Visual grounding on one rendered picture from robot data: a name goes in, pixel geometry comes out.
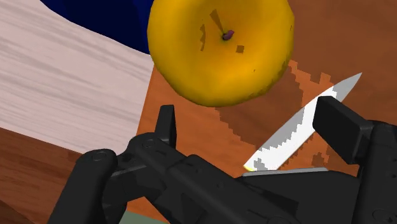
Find yellow apple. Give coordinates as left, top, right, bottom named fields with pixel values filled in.
left=146, top=0, right=295, bottom=108

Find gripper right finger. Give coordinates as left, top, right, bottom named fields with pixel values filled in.
left=312, top=95, right=397, bottom=224

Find dark blue rounded object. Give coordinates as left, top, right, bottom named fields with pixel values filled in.
left=40, top=0, right=155, bottom=55

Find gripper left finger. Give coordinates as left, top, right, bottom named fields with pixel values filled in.
left=46, top=104, right=188, bottom=224

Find knife with white blade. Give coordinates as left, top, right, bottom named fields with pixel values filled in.
left=242, top=72, right=363, bottom=172

